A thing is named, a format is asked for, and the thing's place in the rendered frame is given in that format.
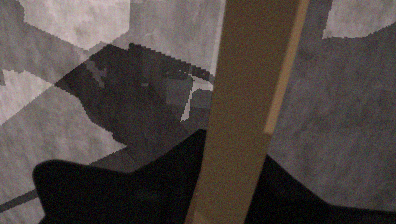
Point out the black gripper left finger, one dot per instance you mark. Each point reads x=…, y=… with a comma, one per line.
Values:
x=158, y=193

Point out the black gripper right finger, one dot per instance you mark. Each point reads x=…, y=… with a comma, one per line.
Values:
x=281, y=199

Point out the brown wooden rail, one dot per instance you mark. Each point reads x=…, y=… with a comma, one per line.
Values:
x=257, y=49

